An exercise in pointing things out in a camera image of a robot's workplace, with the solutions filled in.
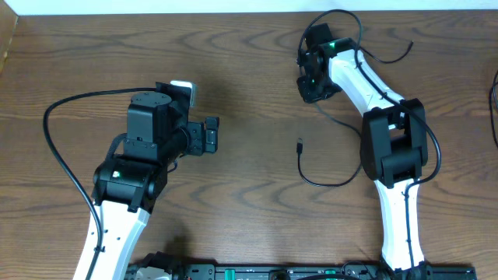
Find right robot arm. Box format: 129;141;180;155
296;23;432;279

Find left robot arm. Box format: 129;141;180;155
74;80;219;279

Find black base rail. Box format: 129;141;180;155
124;252;478;280

